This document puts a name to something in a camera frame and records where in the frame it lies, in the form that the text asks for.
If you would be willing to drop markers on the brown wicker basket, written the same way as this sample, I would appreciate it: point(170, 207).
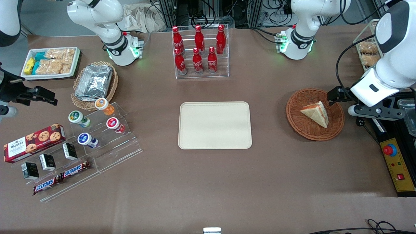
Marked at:
point(300, 126)

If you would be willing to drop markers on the white rectangular snack tray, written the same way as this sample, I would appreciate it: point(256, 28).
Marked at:
point(77, 61)

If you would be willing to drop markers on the blue lid yogurt cup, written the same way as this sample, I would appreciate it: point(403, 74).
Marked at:
point(86, 139)

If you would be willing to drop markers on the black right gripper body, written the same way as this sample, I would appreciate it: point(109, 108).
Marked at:
point(10, 88)

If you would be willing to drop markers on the teal snack packet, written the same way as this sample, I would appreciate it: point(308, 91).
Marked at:
point(36, 67)
point(40, 56)

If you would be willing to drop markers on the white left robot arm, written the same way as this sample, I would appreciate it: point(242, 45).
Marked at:
point(302, 19)

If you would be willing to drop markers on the crumpled beige paper bag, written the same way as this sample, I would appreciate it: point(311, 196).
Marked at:
point(136, 18)

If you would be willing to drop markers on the small black box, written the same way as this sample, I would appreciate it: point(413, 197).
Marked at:
point(47, 162)
point(70, 151)
point(30, 171)

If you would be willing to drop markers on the clear glass container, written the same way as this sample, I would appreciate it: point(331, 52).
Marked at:
point(409, 113)

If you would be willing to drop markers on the light woven wicker basket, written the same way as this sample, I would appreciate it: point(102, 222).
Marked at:
point(113, 84)

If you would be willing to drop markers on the orange lid yogurt cup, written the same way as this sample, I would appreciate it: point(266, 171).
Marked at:
point(103, 104)

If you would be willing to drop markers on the beige plastic tray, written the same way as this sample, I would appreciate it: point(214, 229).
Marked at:
point(214, 125)

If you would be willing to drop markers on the aluminium frame equipment rack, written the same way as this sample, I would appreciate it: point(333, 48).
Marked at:
point(247, 13)

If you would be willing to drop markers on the clear bag of rice crackers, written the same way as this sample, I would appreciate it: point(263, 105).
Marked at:
point(60, 54)
point(53, 66)

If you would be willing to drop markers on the black countertop appliance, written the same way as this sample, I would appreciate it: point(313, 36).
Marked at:
point(395, 128)

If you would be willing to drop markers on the yellow emergency stop control box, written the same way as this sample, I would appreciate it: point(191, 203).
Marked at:
point(398, 169)

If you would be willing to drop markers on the stack of aluminium foil trays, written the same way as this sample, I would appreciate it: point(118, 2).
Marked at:
point(94, 81)

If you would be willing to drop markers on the clear acrylic step riser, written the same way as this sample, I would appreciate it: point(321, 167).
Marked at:
point(70, 187)
point(120, 149)

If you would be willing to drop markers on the red lid yogurt cup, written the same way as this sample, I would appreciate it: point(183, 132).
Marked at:
point(113, 124)

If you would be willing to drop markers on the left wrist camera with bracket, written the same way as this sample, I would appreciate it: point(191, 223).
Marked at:
point(377, 111)

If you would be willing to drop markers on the red Walkers cookie box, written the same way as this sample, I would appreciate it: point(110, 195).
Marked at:
point(32, 143)

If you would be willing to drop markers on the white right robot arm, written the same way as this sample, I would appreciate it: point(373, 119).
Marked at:
point(97, 16)

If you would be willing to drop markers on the Snickers chocolate bar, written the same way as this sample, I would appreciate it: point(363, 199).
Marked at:
point(74, 169)
point(45, 185)

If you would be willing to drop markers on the clear bag of fried snacks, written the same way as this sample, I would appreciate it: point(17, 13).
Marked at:
point(368, 47)
point(370, 60)

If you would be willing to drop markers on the yellow snack packet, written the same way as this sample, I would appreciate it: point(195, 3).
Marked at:
point(29, 66)

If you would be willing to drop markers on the red cola bottle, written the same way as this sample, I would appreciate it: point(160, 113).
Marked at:
point(212, 61)
point(177, 39)
point(199, 38)
point(221, 39)
point(197, 63)
point(180, 63)

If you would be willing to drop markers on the triangular sandwich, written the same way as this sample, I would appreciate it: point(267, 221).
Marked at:
point(317, 113)

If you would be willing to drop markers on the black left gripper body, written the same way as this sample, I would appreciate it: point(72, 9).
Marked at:
point(344, 92)

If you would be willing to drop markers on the green lid yogurt cup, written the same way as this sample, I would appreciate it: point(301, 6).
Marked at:
point(77, 117)

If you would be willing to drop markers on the clear acrylic bottle rack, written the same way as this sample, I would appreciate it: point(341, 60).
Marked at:
point(224, 65)

